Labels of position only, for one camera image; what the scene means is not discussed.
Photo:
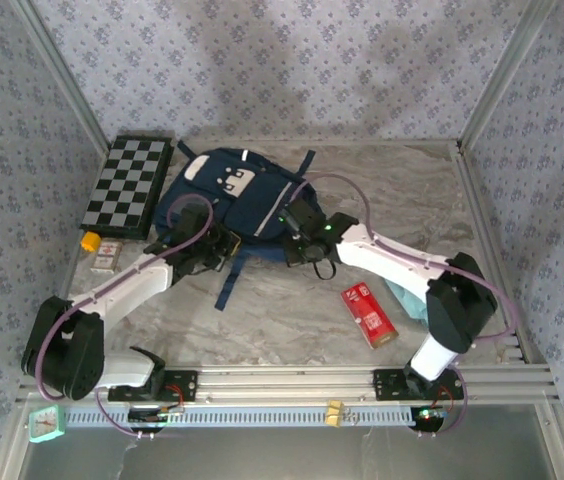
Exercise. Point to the red rectangular box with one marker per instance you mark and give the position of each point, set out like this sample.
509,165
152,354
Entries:
369,315

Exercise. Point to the right aluminium frame post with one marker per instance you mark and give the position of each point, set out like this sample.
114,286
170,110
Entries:
504,75

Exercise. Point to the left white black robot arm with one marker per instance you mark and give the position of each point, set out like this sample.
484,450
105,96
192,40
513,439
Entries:
127,295

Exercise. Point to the mint green alarm clock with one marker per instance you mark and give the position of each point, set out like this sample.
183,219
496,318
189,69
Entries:
47,424

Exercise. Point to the aluminium frame post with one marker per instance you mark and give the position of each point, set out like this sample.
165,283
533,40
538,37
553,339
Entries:
504,75
64,75

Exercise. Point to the teal cloth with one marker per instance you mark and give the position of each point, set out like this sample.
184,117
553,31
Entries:
412,305

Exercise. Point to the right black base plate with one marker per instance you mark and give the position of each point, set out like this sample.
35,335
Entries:
387,385

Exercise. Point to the left aluminium frame post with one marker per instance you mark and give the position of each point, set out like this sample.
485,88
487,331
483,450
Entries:
64,75

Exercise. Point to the red white card box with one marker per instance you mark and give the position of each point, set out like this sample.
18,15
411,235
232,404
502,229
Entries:
106,256

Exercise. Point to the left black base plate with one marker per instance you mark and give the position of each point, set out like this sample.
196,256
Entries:
187,385

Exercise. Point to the right small circuit board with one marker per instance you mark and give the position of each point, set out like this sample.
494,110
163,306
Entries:
429,414

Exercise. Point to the aluminium front rail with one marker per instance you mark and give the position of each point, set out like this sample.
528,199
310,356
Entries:
287,382

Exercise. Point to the right aluminium side rail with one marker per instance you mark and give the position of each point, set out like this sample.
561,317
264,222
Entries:
482,210

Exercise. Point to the small circuit board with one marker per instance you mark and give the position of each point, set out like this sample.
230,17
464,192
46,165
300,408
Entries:
429,414
162,412

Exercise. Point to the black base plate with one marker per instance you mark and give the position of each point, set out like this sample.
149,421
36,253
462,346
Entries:
387,385
187,385

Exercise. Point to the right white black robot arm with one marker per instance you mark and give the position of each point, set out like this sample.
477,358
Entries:
392,260

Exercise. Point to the navy blue backpack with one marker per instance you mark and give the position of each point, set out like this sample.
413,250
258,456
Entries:
242,200

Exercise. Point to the left small circuit board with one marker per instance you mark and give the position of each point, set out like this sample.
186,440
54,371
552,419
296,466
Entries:
162,412

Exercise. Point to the small yellow block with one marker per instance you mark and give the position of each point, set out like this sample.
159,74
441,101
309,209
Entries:
90,241

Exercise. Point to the yellow binder clip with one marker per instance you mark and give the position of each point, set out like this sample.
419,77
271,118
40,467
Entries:
335,412

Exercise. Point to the black grey chessboard box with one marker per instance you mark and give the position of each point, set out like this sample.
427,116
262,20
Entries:
122,185

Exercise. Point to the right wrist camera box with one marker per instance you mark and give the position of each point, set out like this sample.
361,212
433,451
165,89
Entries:
293,222

